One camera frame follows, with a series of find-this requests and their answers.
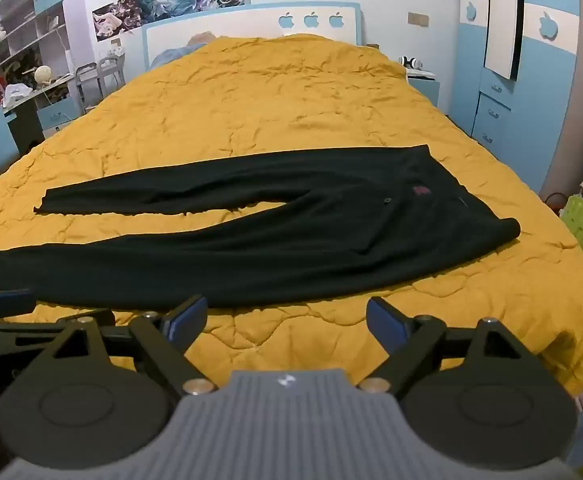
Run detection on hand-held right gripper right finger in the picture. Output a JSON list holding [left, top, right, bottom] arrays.
[[356, 296, 539, 400]]

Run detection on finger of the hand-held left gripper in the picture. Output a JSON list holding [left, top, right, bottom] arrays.
[[0, 287, 36, 322], [0, 310, 117, 362]]

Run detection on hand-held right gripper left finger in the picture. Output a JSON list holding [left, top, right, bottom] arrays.
[[46, 295, 217, 397]]

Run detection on black pants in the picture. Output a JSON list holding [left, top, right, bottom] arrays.
[[0, 144, 521, 311]]

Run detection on blue and white desk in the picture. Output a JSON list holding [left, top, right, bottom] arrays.
[[1, 72, 83, 137]]

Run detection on white cloth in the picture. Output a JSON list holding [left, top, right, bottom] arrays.
[[2, 83, 35, 104]]

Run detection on yellow quilt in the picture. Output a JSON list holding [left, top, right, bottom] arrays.
[[0, 34, 583, 401]]

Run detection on blue nightstand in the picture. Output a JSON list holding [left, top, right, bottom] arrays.
[[406, 72, 441, 109]]

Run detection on grey chair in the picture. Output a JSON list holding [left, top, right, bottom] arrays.
[[74, 61, 100, 109], [96, 55, 127, 95]]

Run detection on blue and white wardrobe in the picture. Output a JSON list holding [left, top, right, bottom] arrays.
[[456, 0, 583, 195]]

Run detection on blue pillow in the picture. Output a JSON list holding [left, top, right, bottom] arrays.
[[150, 32, 222, 68]]

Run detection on blue and white headboard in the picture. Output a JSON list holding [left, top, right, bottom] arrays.
[[141, 2, 362, 68]]

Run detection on wardrobe mirror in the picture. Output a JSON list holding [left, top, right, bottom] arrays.
[[484, 0, 526, 81]]

